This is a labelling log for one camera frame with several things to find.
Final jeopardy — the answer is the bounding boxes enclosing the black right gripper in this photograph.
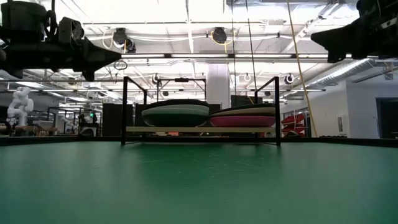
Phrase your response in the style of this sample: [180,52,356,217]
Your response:
[310,0,379,63]

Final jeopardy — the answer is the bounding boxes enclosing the dark blue door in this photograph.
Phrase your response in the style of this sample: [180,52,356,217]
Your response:
[375,96,398,139]

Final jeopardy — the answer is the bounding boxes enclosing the thin black cable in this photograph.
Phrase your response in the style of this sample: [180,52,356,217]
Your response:
[245,0,257,93]
[230,0,236,96]

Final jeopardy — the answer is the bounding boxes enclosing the red storage bins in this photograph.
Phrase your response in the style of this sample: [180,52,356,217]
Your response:
[280,113,308,138]

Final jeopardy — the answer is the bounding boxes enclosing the black background rig frame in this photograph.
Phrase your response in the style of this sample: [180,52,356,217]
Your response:
[157,77,208,105]

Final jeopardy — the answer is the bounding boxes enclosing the black plate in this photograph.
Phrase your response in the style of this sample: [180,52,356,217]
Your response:
[145,98,210,108]

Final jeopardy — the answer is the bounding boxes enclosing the black wire dish rack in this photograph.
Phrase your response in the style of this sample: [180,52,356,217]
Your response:
[120,75,282,146]

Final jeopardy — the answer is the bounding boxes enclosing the black cabinet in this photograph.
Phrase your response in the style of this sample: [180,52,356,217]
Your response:
[102,103,124,137]

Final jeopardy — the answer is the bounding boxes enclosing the white building column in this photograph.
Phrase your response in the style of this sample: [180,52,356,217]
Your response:
[206,63,231,110]

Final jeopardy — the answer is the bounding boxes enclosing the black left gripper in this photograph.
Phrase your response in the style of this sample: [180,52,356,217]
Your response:
[46,37,122,82]

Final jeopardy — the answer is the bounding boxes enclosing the wooden background table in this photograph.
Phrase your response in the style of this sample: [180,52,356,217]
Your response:
[0,124,58,137]

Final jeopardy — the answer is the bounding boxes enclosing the magenta plate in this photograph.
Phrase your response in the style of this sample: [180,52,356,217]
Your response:
[209,114,277,128]

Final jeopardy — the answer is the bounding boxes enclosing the long ceiling light strip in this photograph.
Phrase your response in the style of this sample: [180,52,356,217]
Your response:
[121,53,330,60]

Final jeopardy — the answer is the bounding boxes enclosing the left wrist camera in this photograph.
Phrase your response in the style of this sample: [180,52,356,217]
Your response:
[57,16,86,44]

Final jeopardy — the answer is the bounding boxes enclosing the green table mat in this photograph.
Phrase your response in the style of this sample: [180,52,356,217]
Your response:
[0,141,398,224]

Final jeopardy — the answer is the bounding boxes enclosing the silver ceiling air duct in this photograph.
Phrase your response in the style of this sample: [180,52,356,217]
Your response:
[306,57,383,90]

